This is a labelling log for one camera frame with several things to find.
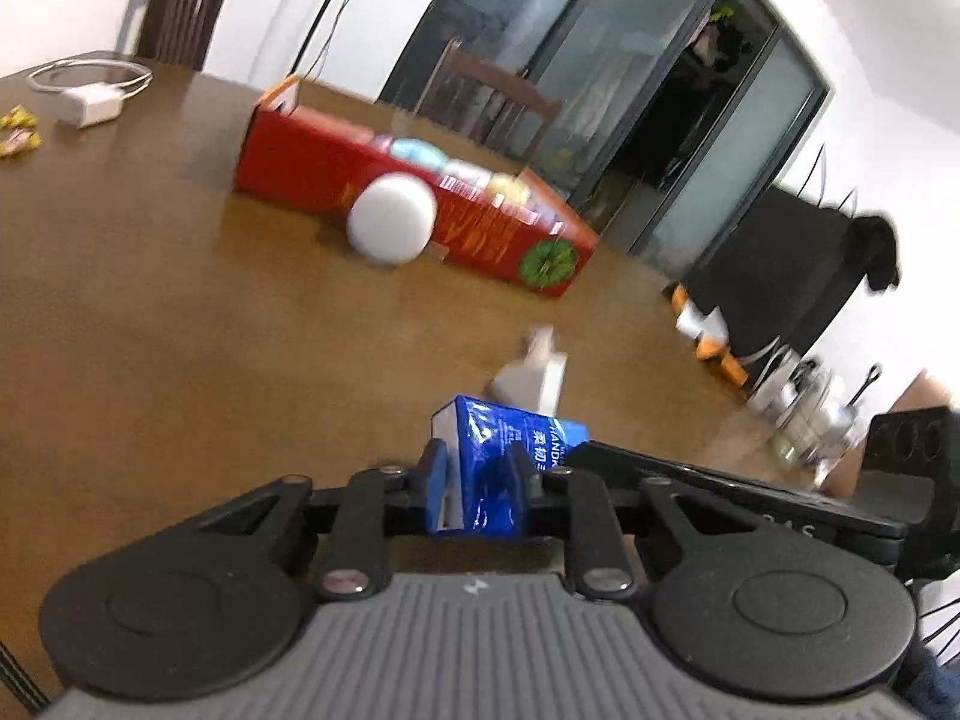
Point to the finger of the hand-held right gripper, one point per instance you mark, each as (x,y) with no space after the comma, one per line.
(675,469)

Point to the blue tissue packet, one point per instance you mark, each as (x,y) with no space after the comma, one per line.
(487,457)

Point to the small white tissue pack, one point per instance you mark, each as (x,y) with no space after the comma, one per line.
(532,379)

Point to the dark wooden chair pink cushion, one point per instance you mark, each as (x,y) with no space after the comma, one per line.
(487,101)

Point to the gold candy wrapper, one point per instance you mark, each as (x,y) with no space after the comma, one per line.
(19,144)
(16,118)

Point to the orange and white packet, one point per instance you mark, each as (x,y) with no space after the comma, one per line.
(705,330)

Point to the black draped cloth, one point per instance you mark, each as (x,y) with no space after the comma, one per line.
(787,277)

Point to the glass jars cluster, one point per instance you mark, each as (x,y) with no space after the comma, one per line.
(806,405)

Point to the dark wooden slatted chair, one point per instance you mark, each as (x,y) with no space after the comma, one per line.
(187,7)

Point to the glass sliding door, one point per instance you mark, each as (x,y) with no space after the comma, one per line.
(600,52)

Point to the black tripod stand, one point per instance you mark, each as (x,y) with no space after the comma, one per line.
(330,7)

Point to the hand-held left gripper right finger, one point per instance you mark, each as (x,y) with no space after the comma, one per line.
(519,480)

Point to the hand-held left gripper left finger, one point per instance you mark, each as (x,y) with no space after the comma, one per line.
(435,476)

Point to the red cardboard box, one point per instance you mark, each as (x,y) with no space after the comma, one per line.
(300,165)

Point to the white charger adapter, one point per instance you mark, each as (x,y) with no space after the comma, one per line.
(90,106)

